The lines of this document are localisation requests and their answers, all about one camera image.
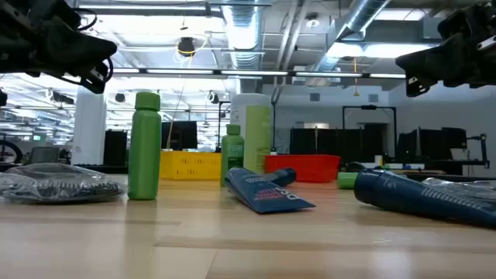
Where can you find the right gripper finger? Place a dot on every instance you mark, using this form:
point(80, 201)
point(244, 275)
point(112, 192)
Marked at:
point(445, 73)
point(445, 50)

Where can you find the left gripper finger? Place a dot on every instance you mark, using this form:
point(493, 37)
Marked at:
point(77, 42)
point(73, 60)

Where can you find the tall plain green bottle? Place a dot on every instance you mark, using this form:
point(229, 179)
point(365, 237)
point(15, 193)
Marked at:
point(144, 155)

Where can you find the large dark blue bottle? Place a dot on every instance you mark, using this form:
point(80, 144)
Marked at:
point(407, 195)

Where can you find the green batteries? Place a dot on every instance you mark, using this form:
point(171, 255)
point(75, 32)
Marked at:
point(346, 180)

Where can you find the small green printed bottle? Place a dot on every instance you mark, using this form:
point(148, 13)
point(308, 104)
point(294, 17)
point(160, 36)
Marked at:
point(232, 155)

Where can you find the dark blue squeeze tube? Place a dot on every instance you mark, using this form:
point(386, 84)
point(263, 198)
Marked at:
point(263, 193)

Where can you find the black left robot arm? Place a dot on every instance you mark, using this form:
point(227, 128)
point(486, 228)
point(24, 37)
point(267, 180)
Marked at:
point(9, 38)

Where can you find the white pillar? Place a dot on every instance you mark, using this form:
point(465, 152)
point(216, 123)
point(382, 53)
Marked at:
point(89, 128)

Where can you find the black cabinet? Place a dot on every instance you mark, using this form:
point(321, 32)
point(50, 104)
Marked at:
point(115, 149)

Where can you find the gray office chair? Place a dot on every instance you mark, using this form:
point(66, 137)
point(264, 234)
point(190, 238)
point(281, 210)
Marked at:
point(44, 155)

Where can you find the bicycle wheel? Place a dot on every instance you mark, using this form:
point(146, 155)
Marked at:
point(19, 149)

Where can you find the black ceiling device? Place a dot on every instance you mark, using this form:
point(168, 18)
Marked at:
point(186, 46)

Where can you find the black monitor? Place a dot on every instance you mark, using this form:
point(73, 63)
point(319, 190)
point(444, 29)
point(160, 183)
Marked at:
point(182, 135)

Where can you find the black partition screen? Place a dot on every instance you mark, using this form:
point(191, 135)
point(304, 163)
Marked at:
point(329, 141)

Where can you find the yellow plastic basket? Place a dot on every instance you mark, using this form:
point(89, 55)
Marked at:
point(190, 166)

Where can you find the red plastic basket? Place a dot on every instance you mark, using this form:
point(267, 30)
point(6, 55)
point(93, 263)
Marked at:
point(310, 166)

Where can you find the long ceiling light strip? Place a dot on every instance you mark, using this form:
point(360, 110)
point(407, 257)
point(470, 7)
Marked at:
point(252, 73)

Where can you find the white green wipes canister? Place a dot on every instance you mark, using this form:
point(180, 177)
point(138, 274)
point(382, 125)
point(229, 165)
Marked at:
point(255, 135)

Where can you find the black metal stand frame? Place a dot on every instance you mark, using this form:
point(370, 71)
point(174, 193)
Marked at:
point(368, 107)

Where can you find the silver ventilation duct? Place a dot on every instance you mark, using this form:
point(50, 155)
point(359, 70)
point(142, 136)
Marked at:
point(244, 31)
point(360, 15)

